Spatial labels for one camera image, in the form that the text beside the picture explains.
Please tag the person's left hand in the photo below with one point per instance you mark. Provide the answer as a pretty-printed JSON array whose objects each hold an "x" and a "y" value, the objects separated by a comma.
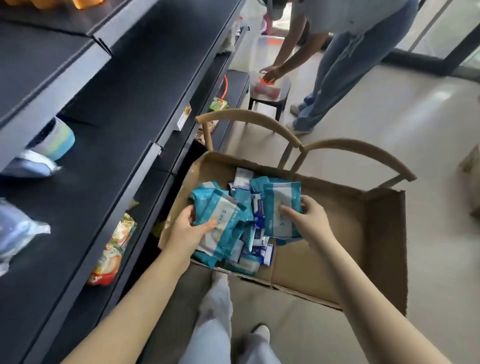
[{"x": 185, "y": 236}]

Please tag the person's right hand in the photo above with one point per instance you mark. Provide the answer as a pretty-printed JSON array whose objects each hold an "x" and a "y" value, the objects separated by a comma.
[{"x": 315, "y": 225}]

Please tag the person's left thumb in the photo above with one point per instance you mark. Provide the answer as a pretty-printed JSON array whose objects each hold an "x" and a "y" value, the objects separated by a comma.
[{"x": 208, "y": 228}]

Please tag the person's right thumb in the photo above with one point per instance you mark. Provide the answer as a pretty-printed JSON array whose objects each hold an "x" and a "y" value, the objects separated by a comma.
[{"x": 290, "y": 215}]

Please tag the teal white wipes packet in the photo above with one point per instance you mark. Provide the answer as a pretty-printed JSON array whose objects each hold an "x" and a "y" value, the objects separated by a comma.
[{"x": 281, "y": 202}]

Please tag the teal wipes packet yellow print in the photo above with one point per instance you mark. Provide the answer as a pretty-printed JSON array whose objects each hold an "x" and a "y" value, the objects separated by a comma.
[{"x": 225, "y": 213}]

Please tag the person's left forearm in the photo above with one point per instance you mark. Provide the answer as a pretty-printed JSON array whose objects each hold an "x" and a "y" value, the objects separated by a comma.
[{"x": 127, "y": 311}]

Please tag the person's right forearm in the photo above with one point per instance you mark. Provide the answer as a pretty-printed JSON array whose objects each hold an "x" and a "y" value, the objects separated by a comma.
[{"x": 375, "y": 307}]

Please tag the pile of teal wipes packs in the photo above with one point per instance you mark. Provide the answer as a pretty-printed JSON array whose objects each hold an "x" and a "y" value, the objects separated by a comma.
[{"x": 249, "y": 243}]

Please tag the person's white left shoe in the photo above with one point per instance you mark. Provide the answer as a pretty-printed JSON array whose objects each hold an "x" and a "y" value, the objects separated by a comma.
[{"x": 220, "y": 277}]

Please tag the person's white shoe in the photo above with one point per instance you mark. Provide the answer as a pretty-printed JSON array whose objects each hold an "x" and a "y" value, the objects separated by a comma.
[
  {"x": 261, "y": 333},
  {"x": 220, "y": 277}
]

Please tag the brown cardboard box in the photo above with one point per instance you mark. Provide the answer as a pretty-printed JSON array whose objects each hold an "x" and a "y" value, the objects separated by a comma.
[{"x": 348, "y": 240}]

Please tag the colourful noodle packet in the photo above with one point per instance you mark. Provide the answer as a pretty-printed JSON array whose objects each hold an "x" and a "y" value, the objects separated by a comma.
[{"x": 112, "y": 251}]

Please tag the person's white trousers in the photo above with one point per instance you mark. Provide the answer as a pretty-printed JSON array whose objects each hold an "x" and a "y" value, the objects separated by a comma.
[{"x": 217, "y": 326}]

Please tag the wooden chair with curved back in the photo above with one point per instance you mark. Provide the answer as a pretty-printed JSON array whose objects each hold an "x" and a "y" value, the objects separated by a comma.
[{"x": 262, "y": 120}]

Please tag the shelf price label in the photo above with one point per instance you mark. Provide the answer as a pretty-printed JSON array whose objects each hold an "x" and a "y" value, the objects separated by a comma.
[{"x": 183, "y": 118}]

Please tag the person's white right shoe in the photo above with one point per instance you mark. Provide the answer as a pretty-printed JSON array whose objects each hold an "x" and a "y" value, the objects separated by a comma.
[{"x": 261, "y": 333}]

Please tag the small black stool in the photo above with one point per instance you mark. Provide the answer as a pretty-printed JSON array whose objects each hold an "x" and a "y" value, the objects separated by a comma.
[{"x": 283, "y": 95}]

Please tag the green snack packet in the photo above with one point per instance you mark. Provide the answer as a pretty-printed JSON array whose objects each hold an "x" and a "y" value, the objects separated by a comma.
[{"x": 218, "y": 104}]

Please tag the clear plastic container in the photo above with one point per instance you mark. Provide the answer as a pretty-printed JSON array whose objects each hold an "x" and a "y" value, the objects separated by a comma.
[{"x": 264, "y": 90}]

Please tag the black shelving unit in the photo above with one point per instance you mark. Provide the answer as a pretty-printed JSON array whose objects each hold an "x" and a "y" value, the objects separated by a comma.
[{"x": 112, "y": 112}]

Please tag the large clear plastic bin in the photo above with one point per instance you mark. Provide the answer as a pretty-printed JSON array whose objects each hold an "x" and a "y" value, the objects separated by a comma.
[{"x": 264, "y": 52}]

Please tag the green and blue cup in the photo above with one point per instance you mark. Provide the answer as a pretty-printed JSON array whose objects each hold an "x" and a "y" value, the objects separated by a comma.
[{"x": 56, "y": 140}]

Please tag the white blue soft packet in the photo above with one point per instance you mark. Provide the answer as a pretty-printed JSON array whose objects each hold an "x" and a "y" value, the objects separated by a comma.
[{"x": 30, "y": 165}]

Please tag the clear plastic bag bluish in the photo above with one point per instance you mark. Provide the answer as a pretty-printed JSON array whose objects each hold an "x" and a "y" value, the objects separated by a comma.
[{"x": 17, "y": 232}]

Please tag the orange items on shelf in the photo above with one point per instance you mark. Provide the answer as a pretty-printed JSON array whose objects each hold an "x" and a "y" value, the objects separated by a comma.
[{"x": 56, "y": 3}]

